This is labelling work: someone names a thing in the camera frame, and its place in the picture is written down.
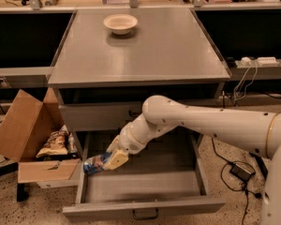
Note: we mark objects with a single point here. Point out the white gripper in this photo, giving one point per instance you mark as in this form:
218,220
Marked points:
126,142

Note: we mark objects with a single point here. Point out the blue silver redbull can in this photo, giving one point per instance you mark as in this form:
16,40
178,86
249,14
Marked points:
96,163

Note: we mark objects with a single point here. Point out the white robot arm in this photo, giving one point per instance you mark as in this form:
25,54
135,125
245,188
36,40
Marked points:
254,132

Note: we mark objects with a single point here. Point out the open grey middle drawer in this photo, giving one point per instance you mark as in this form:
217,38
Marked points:
164,179

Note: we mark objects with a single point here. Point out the grey drawer cabinet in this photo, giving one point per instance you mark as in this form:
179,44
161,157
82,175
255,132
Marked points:
168,53

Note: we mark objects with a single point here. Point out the small bottle in box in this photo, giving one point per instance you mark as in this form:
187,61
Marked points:
71,146

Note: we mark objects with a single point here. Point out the snack chip bag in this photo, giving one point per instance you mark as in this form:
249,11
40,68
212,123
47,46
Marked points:
54,146

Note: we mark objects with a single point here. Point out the open cardboard box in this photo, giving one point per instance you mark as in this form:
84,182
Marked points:
26,127

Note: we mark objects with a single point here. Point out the black power adapter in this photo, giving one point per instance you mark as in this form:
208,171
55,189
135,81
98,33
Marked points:
240,172

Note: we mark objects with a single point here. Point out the beige ceramic bowl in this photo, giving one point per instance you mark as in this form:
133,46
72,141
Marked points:
120,24

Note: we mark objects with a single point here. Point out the black metal stand leg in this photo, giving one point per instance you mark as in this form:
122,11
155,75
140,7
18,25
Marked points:
262,167

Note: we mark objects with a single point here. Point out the white power strip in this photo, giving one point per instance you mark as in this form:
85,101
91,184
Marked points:
264,62

